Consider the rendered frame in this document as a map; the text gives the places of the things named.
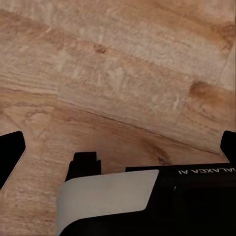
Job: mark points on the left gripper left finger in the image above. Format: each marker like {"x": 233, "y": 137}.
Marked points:
{"x": 12, "y": 147}

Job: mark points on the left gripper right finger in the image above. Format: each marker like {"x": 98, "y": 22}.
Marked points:
{"x": 228, "y": 146}

